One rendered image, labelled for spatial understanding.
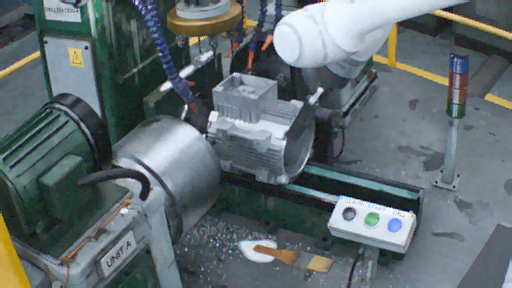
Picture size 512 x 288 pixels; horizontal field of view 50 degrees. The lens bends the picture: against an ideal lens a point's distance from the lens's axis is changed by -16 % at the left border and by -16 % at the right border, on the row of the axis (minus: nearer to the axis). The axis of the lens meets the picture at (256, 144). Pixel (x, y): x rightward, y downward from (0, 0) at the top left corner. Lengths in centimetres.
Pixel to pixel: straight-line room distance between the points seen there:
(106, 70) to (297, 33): 63
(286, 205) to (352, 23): 65
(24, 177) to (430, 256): 100
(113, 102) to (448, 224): 93
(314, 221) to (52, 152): 75
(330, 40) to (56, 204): 53
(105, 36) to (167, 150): 36
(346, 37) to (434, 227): 73
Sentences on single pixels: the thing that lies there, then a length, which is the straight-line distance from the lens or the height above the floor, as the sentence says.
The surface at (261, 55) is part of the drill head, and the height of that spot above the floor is 112.
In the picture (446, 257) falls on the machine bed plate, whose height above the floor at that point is 80.
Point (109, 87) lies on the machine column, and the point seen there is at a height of 118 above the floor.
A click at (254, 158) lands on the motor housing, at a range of 150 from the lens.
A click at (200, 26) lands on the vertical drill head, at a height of 133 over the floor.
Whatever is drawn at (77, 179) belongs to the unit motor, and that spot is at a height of 129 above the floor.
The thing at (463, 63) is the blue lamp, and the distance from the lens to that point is 159.
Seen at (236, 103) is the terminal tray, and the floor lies 112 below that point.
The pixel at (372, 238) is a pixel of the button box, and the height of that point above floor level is 105.
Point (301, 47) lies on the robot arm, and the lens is 105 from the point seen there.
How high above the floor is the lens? 185
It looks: 33 degrees down
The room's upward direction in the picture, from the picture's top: 4 degrees counter-clockwise
